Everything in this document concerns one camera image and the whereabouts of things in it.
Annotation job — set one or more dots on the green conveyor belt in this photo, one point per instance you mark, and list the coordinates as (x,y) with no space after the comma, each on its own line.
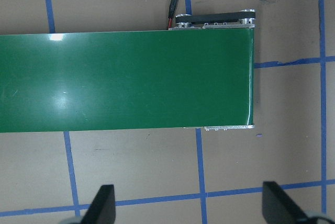
(197,74)

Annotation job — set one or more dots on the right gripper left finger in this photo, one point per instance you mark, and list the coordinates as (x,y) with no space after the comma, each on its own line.
(103,207)

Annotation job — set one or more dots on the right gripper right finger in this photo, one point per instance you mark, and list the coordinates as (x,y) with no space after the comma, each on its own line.
(278,207)

